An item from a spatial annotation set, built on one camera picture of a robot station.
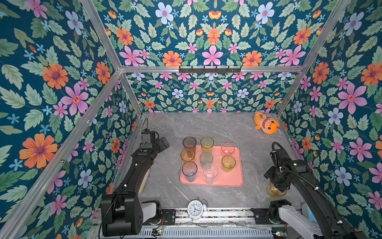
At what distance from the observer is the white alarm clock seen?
0.73 metres

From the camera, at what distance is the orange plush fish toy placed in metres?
1.03

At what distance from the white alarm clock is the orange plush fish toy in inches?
25.7
